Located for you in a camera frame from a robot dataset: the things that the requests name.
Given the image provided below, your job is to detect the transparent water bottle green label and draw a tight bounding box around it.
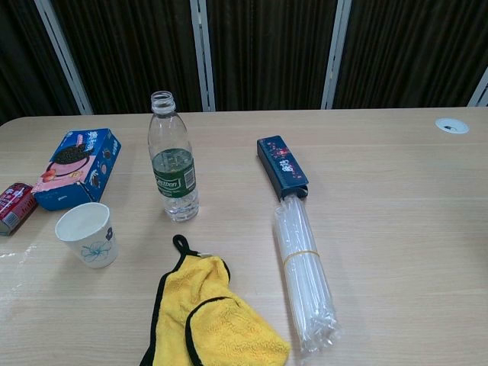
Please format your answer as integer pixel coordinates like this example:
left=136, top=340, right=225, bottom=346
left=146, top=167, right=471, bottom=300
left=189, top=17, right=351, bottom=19
left=147, top=90, right=201, bottom=223

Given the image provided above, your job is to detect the white paper cup blue flower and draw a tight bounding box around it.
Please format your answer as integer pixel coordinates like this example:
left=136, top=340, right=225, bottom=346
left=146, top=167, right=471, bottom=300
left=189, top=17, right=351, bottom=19
left=55, top=202, right=120, bottom=269

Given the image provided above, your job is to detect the dark blue straw box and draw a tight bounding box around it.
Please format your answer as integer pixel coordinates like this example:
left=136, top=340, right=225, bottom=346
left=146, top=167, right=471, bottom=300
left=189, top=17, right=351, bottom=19
left=256, top=135, right=309, bottom=202

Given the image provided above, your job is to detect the yellow rubber band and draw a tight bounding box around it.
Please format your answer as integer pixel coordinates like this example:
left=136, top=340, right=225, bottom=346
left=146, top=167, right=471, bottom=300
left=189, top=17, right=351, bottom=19
left=282, top=249, right=320, bottom=265

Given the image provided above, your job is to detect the clear straws plastic pack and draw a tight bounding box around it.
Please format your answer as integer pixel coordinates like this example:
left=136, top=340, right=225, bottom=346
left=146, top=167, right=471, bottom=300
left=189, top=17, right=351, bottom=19
left=273, top=194, right=341, bottom=363

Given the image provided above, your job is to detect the yellow cloth black trim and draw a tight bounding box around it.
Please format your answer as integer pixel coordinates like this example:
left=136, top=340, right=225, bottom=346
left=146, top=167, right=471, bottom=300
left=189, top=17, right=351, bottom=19
left=139, top=234, right=293, bottom=366

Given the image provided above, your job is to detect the blue pink cookie box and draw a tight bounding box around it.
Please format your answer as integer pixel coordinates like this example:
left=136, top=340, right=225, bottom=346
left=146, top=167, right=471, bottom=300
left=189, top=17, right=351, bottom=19
left=30, top=127, right=122, bottom=212

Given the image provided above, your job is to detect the red snack packet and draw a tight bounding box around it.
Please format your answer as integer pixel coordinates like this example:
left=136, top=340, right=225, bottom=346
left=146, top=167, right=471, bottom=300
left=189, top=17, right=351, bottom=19
left=0, top=181, right=38, bottom=236

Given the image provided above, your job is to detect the white round cable grommet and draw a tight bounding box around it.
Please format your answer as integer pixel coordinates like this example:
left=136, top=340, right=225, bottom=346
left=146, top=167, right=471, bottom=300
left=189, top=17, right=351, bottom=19
left=435, top=117, right=470, bottom=134

